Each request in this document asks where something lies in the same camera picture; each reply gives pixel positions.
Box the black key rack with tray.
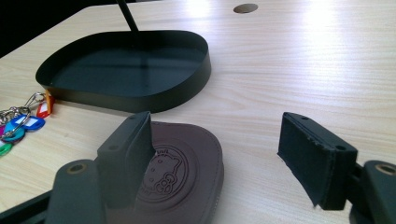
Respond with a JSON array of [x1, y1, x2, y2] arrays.
[[35, 0, 212, 114]]

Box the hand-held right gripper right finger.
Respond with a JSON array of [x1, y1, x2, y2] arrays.
[[276, 111, 359, 211]]

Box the key ring with coloured tags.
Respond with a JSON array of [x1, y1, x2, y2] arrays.
[[0, 90, 56, 158]]

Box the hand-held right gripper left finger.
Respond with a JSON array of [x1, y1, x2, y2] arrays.
[[96, 111, 156, 209]]

